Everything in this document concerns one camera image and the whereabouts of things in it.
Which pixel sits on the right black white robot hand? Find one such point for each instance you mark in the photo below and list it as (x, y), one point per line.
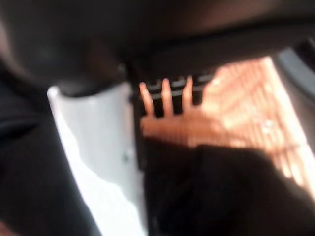
(160, 32)

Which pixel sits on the dark trousers garment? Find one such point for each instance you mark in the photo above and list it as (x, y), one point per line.
(221, 196)

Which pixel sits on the square wicker laundry basket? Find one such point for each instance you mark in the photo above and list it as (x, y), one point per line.
(246, 110)

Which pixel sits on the navy blue garment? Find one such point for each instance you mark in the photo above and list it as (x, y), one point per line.
(29, 159)

